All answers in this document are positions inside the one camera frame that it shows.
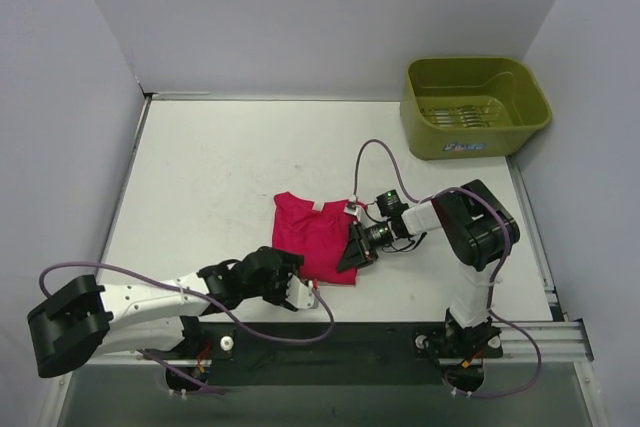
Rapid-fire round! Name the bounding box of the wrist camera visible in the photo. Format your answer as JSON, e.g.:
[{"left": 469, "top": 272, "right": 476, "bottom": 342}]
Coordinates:
[
  {"left": 286, "top": 276, "right": 319, "bottom": 310},
  {"left": 343, "top": 195, "right": 367, "bottom": 222}
]

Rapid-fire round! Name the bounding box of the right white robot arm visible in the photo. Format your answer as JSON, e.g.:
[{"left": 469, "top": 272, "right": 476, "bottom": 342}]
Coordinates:
[{"left": 336, "top": 179, "right": 520, "bottom": 367}]

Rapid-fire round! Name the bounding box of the pink t shirt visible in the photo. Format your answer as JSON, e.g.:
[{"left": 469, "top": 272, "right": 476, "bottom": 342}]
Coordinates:
[{"left": 272, "top": 192, "right": 357, "bottom": 285}]

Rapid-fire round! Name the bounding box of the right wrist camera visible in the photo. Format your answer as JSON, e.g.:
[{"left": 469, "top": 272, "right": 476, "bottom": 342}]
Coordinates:
[{"left": 343, "top": 195, "right": 367, "bottom": 222}]

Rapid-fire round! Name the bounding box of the olive green plastic basin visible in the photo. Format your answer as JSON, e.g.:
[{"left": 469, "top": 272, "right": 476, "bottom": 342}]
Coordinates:
[{"left": 399, "top": 56, "right": 552, "bottom": 160}]

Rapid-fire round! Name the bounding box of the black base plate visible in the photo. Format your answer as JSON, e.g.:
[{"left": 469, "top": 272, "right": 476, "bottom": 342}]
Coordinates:
[{"left": 153, "top": 322, "right": 503, "bottom": 387}]

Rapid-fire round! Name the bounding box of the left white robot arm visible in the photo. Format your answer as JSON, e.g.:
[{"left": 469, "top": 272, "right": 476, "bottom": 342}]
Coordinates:
[{"left": 27, "top": 247, "right": 317, "bottom": 378}]

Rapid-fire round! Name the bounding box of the aluminium front rail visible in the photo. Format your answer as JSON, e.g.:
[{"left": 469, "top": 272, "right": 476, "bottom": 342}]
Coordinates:
[{"left": 88, "top": 321, "right": 594, "bottom": 367}]

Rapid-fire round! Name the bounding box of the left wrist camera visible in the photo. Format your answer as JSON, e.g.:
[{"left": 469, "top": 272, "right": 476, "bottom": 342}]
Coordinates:
[{"left": 286, "top": 276, "right": 319, "bottom": 310}]

